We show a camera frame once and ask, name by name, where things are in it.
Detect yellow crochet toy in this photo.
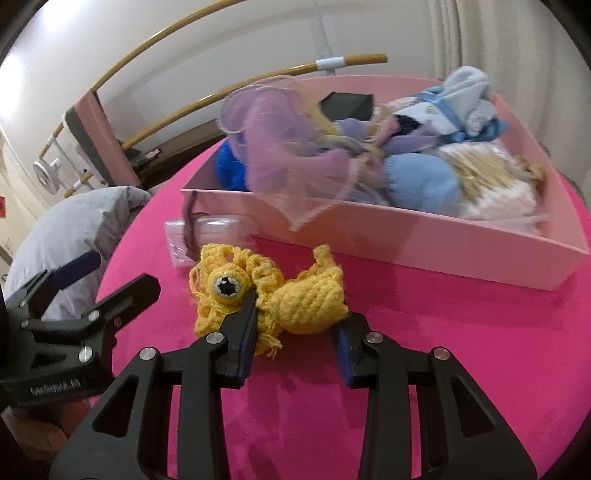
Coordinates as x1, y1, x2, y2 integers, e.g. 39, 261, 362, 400
189, 243, 348, 360

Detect pink cardboard box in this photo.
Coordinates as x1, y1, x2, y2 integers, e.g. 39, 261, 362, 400
180, 76, 591, 292

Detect navy scrunchie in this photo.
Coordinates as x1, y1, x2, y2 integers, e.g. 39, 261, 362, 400
392, 114, 428, 140

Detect white barre post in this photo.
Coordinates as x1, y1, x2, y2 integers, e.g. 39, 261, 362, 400
311, 0, 347, 75

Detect black rectangular case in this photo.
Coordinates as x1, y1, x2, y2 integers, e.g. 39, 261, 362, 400
320, 92, 374, 122

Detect white wall fan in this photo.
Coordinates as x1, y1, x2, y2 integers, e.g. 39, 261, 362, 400
32, 157, 64, 195

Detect small clear plastic bag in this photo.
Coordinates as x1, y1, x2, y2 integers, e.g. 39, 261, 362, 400
165, 214, 254, 269

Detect leopard print scrunchie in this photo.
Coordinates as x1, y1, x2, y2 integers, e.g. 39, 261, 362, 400
514, 155, 549, 184

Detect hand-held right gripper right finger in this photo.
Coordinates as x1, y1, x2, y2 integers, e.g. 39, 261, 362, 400
330, 313, 539, 480

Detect blue terry towel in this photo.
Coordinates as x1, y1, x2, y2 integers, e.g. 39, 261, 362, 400
385, 152, 463, 216

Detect sheer pink purple scarf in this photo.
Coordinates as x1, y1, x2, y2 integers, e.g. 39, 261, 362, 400
216, 76, 394, 232

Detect wooden barre rail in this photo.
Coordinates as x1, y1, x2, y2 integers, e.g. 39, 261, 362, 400
120, 54, 388, 151
91, 0, 223, 94

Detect pink padded headboard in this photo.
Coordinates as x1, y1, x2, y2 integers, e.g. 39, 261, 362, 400
64, 89, 140, 188

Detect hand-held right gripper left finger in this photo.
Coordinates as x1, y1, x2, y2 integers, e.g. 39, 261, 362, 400
48, 288, 259, 480

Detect white blue printed cloth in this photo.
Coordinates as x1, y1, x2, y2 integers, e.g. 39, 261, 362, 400
382, 65, 509, 154

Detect cream curtain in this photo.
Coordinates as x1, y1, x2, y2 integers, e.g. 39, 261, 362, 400
427, 0, 591, 153

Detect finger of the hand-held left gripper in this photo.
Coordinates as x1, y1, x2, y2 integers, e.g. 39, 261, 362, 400
4, 251, 103, 319
22, 273, 162, 334

